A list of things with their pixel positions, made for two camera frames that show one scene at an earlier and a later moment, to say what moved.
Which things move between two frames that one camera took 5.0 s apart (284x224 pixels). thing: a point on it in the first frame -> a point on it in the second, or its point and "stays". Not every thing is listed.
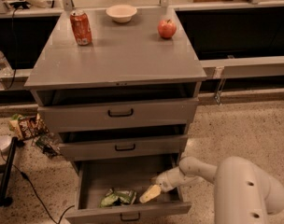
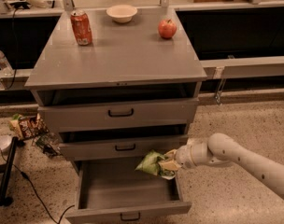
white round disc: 2,143 stays
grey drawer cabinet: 120,85 stays
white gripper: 165,181 -> 184,157
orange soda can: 81,27 stays
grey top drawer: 118,115 stays
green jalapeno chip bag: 113,198 -> 150,164
